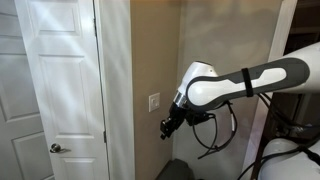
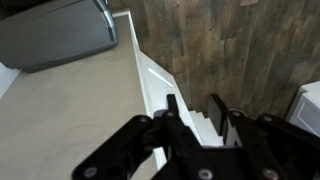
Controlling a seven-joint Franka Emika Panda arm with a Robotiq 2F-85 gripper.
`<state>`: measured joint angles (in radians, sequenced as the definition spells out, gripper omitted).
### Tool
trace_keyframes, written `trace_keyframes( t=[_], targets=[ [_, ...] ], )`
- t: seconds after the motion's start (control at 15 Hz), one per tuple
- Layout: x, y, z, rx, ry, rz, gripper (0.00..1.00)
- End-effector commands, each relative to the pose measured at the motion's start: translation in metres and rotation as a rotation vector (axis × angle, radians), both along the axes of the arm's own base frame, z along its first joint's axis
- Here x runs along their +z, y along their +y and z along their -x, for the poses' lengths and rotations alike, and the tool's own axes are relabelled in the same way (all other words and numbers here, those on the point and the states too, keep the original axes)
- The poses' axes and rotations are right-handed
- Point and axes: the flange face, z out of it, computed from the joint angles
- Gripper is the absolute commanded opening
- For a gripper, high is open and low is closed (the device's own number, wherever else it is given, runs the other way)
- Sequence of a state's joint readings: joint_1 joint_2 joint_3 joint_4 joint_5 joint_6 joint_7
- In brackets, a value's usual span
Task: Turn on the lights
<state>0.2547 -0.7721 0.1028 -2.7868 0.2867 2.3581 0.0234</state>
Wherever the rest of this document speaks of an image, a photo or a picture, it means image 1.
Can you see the white light switch plate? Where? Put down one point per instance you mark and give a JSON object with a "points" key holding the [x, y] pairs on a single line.
{"points": [[154, 102]]}

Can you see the dark grey floor object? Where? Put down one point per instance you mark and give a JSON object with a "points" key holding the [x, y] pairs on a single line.
{"points": [[176, 170]]}

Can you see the dark wooden shelf unit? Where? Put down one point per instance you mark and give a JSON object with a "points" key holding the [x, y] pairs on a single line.
{"points": [[306, 30]]}

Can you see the dark door hinge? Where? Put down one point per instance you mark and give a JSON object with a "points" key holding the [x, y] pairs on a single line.
{"points": [[95, 28], [104, 136]]}

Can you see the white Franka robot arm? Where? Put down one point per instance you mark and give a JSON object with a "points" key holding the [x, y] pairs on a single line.
{"points": [[213, 88]]}

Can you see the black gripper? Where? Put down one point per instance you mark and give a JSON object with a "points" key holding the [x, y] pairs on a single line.
{"points": [[176, 115]]}

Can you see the white panel door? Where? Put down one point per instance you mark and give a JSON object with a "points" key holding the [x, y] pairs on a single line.
{"points": [[16, 93], [63, 83]]}

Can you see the white door frame trim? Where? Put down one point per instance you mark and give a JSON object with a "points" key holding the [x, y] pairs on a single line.
{"points": [[118, 100]]}

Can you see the white doorway trim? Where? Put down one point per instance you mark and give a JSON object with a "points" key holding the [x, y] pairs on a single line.
{"points": [[283, 30]]}

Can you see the silver door knob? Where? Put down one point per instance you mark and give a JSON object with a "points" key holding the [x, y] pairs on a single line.
{"points": [[55, 147]]}

